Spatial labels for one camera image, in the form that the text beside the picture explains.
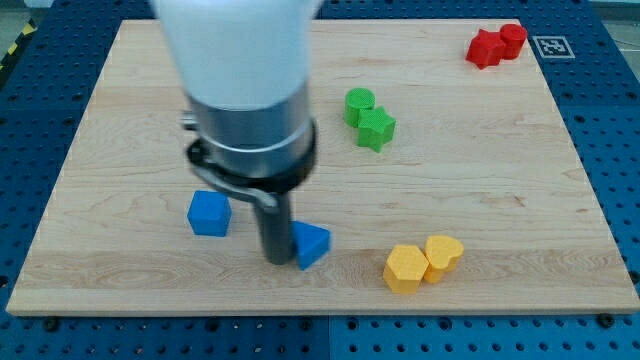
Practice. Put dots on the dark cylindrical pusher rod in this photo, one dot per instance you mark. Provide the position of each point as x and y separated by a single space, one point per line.
275 228

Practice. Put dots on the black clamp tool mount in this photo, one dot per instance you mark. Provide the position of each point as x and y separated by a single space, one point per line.
258 191

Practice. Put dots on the blue cube block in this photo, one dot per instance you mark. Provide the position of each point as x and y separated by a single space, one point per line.
209 213

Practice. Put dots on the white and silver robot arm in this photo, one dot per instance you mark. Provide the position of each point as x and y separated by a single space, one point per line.
244 67

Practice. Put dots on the blue triangle block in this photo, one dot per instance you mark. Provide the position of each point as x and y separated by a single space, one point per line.
311 242

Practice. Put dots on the green star block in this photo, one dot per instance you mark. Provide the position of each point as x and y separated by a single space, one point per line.
375 128

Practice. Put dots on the green cylinder block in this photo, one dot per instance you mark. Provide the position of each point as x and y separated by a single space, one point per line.
357 99

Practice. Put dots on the yellow hexagon block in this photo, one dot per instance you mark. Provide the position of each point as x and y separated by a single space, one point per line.
404 269

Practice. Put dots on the yellow heart block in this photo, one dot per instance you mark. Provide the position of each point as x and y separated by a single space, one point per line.
442 253

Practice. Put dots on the light wooden board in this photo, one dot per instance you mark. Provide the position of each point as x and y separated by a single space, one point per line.
483 156

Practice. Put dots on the red star block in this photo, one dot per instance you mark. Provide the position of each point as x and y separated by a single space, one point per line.
486 49

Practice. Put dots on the red cylinder block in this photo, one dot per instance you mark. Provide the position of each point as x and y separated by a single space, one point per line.
513 36

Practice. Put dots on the white fiducial marker tag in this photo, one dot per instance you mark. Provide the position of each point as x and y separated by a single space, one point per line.
553 47

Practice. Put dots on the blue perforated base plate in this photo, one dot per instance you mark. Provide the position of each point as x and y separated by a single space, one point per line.
48 90

